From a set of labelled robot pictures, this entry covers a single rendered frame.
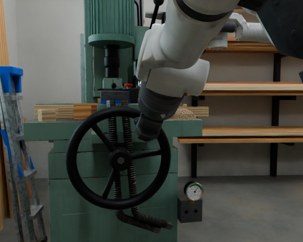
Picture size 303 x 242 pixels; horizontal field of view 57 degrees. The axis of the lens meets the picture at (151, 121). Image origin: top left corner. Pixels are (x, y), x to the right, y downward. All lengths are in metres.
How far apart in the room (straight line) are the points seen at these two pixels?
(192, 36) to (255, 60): 3.37
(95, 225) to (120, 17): 0.73
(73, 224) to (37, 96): 2.68
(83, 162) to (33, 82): 2.70
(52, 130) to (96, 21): 0.42
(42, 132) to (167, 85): 0.57
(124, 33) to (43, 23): 2.64
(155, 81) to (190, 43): 0.16
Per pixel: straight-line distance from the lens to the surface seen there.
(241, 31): 1.09
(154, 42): 0.42
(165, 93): 0.51
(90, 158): 0.96
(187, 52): 0.38
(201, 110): 1.18
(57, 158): 0.97
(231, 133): 3.08
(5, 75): 1.83
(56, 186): 0.99
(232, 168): 3.69
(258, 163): 3.79
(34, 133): 0.97
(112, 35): 1.04
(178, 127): 0.99
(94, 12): 1.09
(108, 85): 1.06
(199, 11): 0.31
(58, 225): 1.04
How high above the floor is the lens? 0.98
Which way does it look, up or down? 5 degrees down
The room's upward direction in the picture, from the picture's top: straight up
